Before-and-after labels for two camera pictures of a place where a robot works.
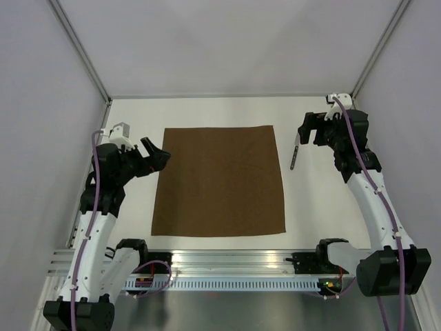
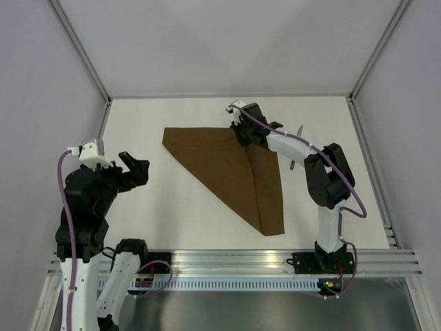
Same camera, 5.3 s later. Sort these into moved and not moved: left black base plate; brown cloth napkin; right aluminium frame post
Moved: brown cloth napkin
Not moved: right aluminium frame post; left black base plate
